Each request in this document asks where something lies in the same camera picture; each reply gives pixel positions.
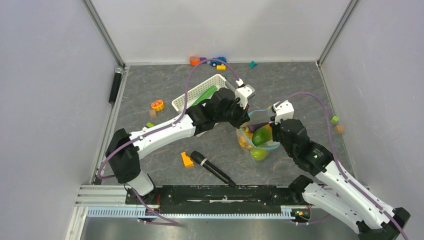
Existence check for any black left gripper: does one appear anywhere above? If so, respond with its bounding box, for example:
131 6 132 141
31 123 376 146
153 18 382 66
215 97 250 130

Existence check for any purple toy eggplant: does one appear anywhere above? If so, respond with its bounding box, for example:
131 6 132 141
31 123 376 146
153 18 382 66
247 122 269 133

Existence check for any red green toy mango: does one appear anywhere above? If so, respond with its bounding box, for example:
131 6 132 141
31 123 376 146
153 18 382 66
252 125 273 146

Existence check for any orange toy bell pepper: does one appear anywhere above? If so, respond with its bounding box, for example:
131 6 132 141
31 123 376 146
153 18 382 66
238 131 255 149

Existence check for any clear zip top bag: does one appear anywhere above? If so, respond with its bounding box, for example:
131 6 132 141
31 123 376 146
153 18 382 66
236 107 280 162

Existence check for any green toy pear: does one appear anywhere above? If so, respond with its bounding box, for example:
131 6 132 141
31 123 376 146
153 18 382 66
250 148 269 162

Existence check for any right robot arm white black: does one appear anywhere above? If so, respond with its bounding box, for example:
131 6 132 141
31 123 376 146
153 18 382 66
269 119 411 240

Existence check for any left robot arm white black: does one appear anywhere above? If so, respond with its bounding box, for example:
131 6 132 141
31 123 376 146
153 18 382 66
104 85 255 204

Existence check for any green toy cucumber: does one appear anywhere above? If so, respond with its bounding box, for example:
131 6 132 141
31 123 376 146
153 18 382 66
192 85 218 106

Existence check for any lime green cube block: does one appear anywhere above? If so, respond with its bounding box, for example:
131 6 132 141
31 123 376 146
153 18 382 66
330 115 340 125

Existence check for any yellow lego brick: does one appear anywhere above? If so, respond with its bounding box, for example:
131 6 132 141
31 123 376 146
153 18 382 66
216 65 227 71

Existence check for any tan wooden cube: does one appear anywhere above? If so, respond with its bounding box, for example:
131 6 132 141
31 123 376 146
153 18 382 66
333 124 345 134

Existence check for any blue toy car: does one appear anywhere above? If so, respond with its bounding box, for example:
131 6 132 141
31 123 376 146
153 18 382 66
209 56 227 67

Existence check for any teal triangular block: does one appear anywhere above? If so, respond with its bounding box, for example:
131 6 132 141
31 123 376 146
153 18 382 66
249 60 258 69

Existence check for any white plastic basket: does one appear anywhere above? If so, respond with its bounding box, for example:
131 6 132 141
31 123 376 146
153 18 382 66
187 74 235 108

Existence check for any black microphone on table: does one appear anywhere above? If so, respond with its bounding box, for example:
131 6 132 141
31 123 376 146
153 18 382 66
190 151 237 188

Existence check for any orange tape roll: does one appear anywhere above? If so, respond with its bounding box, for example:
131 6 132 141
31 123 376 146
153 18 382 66
189 56 201 66

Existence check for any orange wedge block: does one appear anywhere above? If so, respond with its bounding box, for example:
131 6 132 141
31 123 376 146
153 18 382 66
181 152 194 168

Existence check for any orange red round toy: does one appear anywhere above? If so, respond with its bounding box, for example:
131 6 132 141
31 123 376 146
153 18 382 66
151 99 165 112

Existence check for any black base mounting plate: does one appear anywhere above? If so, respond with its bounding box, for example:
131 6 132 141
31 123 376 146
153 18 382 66
142 185 311 214

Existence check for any small brown wooden block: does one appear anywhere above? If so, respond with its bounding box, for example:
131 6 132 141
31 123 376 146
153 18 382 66
149 109 158 119

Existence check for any green white lego stack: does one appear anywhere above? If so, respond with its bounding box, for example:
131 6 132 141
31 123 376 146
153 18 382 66
142 122 155 130

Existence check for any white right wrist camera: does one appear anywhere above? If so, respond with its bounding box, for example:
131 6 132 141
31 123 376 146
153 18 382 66
270 100 294 124

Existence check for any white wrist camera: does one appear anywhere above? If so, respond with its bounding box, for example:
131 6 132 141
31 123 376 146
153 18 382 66
234 78 256 110
270 100 294 124

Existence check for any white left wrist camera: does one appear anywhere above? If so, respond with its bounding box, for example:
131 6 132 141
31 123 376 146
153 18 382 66
234 78 256 110

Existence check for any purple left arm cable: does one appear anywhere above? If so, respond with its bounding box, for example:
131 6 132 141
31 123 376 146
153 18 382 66
96 58 244 227

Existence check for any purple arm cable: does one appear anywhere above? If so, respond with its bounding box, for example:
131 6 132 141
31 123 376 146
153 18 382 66
276 91 410 240
96 58 244 227

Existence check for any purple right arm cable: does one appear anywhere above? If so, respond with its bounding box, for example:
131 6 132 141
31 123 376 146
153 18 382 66
276 91 410 240

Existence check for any black microphone on rail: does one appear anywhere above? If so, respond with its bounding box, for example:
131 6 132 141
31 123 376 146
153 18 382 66
108 66 124 104

